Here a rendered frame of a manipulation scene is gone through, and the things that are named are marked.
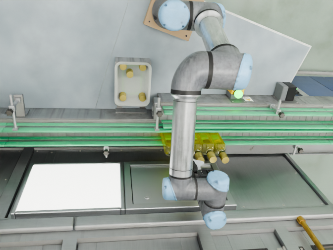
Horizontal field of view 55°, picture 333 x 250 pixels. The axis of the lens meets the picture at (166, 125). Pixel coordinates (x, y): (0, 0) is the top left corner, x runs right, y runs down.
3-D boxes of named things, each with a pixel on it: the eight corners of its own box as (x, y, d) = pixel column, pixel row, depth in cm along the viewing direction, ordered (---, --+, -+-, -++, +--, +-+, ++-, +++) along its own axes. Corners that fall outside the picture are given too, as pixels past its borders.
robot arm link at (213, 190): (199, 182, 101) (195, 209, 106) (234, 183, 102) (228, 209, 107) (195, 168, 108) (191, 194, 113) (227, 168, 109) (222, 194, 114)
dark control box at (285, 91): (272, 94, 178) (279, 100, 171) (276, 81, 175) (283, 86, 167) (286, 94, 180) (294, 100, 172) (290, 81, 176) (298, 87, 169)
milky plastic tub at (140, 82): (114, 99, 165) (114, 106, 158) (114, 56, 155) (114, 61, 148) (147, 99, 168) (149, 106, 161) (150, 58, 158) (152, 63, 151)
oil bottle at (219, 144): (203, 135, 169) (214, 157, 150) (204, 125, 166) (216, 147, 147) (213, 135, 169) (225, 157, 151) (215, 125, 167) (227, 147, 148)
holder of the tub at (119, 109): (114, 108, 168) (114, 114, 161) (115, 56, 156) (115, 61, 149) (146, 108, 171) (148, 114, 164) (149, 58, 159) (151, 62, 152)
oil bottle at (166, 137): (159, 135, 165) (165, 158, 146) (160, 125, 162) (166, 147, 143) (170, 135, 166) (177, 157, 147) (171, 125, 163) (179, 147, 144)
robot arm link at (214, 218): (230, 212, 106) (226, 231, 110) (220, 191, 116) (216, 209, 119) (207, 213, 105) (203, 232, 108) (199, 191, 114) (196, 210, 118)
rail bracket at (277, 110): (266, 106, 167) (278, 118, 155) (269, 93, 163) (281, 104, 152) (273, 106, 167) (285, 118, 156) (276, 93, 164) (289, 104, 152)
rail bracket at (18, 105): (20, 113, 158) (6, 135, 139) (15, 81, 151) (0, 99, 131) (29, 113, 159) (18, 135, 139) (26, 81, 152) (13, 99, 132)
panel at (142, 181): (30, 167, 151) (10, 219, 121) (30, 162, 150) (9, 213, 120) (213, 164, 166) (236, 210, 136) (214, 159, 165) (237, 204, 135)
